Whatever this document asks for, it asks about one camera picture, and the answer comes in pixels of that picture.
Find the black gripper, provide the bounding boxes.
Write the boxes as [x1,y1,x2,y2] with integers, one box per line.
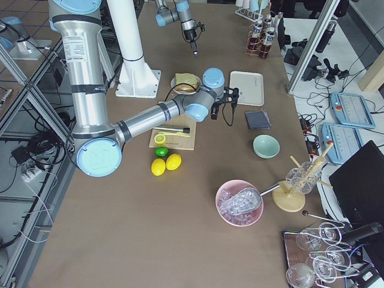
[183,28,199,58]
[211,100,224,120]

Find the plain bread slice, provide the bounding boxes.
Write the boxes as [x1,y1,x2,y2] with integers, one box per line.
[175,73,199,86]

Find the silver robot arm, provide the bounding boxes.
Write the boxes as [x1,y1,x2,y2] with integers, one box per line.
[155,1,204,58]
[49,1,224,177]

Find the cream rabbit tray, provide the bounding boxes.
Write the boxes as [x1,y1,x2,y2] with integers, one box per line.
[229,71,265,107]

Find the wine glass rack tray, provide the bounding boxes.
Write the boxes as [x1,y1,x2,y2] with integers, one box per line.
[282,220,379,287]

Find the bread slice with egg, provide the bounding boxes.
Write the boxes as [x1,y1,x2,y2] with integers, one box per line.
[174,84,199,93]

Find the white round plate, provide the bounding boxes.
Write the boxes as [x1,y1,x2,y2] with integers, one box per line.
[171,73,201,94]

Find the steel knife black tip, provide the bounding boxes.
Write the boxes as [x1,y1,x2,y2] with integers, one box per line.
[154,126,190,134]

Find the folded grey cloth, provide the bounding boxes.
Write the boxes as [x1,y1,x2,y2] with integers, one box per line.
[245,109,271,130]

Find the wooden cutting board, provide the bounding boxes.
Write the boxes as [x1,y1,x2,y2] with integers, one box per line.
[149,115,196,151]

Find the yellow plastic knife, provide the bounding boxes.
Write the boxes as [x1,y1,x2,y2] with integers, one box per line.
[158,131,190,138]

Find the half cut lemon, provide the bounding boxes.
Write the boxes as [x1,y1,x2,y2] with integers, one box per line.
[154,133,166,145]

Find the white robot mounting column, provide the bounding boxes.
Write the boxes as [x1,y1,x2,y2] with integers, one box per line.
[107,0,161,99]

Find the mint green bowl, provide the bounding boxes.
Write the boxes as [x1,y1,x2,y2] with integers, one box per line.
[253,134,280,159]

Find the tea bottle white cap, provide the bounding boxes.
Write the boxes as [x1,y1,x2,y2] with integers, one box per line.
[251,20,263,40]

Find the whole yellow lemon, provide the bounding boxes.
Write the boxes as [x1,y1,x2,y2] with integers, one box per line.
[166,154,182,170]
[151,158,166,176]

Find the green lime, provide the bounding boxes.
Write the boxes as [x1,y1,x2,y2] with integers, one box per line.
[154,146,169,157]

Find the metal ice scoop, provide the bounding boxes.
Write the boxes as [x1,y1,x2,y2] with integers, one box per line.
[219,184,280,216]

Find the clear glass mug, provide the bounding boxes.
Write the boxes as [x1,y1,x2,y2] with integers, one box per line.
[286,161,322,194]

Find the wooden mug tree stand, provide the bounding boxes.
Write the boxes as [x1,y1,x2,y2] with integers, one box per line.
[272,142,333,212]

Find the black thermos bottle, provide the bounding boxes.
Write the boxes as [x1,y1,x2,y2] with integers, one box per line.
[315,21,337,53]

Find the blue teach pendant near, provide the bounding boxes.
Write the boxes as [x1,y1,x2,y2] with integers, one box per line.
[322,123,364,165]

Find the blue teach pendant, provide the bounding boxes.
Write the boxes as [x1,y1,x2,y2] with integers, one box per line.
[322,123,364,165]
[330,92,376,128]

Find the blue teach pendant far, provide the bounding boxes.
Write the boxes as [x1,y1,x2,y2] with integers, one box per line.
[330,92,376,128]

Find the black laptop monitor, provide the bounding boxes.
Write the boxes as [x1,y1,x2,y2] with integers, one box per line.
[329,140,383,225]

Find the copper wire bottle rack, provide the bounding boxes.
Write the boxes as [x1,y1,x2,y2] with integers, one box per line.
[245,25,272,59]

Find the aluminium frame post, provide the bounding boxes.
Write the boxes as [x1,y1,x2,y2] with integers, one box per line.
[286,0,340,95]

